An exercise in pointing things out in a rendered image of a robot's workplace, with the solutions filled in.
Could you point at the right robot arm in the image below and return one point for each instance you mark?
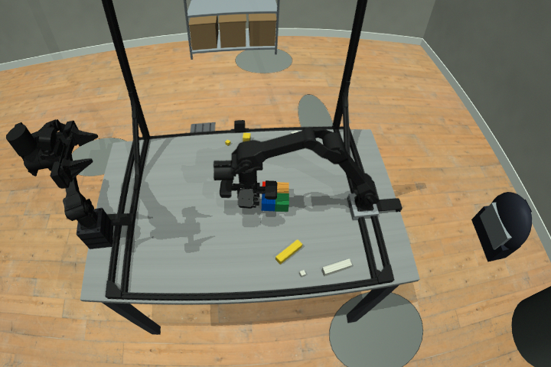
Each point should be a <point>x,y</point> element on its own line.
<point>27,145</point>

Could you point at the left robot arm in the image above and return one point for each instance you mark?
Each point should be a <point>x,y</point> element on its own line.
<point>248,157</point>

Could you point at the orange cube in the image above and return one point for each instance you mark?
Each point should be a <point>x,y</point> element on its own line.
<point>282,187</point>

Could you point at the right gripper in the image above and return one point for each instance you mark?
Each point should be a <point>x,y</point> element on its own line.
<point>64,172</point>

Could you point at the blue cube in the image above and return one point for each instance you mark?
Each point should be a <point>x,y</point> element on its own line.
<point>268,205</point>

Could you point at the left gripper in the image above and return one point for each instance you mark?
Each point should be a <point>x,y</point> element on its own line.
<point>270,190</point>

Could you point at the cream rectangular bar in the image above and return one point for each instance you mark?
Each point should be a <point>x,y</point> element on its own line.
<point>340,266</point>

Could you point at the green cube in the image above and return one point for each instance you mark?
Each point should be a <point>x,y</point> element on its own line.
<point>282,202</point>

